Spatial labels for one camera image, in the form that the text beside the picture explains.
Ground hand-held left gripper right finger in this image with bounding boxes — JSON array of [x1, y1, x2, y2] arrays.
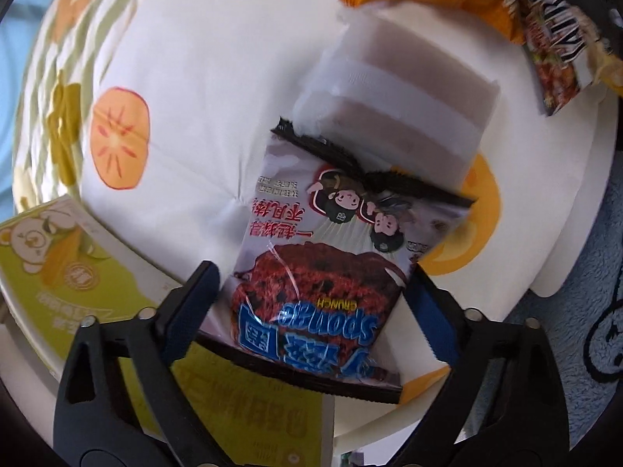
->
[[389, 263, 570, 467]]

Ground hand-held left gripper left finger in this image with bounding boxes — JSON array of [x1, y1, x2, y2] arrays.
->
[[53, 260, 229, 467]]

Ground silver chocolate cake packet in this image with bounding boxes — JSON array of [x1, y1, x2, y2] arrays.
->
[[199, 117, 478, 404]]

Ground green cardboard box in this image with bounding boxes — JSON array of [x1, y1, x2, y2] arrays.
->
[[0, 193, 336, 467]]

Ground light blue fluffy rug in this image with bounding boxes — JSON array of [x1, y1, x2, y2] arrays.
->
[[506, 170, 623, 448]]

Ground light blue cloth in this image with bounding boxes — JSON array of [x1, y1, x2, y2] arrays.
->
[[0, 0, 56, 166]]

